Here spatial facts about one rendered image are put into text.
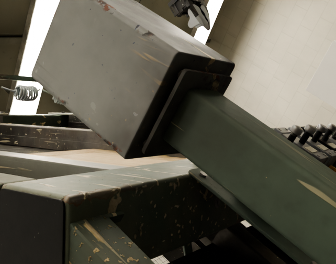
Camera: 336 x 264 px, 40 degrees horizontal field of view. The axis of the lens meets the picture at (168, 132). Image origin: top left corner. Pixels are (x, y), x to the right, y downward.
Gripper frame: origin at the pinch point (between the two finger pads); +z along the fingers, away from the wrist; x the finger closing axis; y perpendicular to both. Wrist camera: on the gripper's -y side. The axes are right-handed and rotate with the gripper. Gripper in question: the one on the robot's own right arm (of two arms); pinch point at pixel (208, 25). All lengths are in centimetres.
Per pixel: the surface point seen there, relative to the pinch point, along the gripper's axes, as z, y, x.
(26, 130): -1, 60, 36
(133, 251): 53, -27, 91
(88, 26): 31, -37, 93
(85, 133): 14, 36, 34
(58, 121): -15, 90, -3
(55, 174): 33, 4, 73
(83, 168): 35, -3, 73
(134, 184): 45, -24, 84
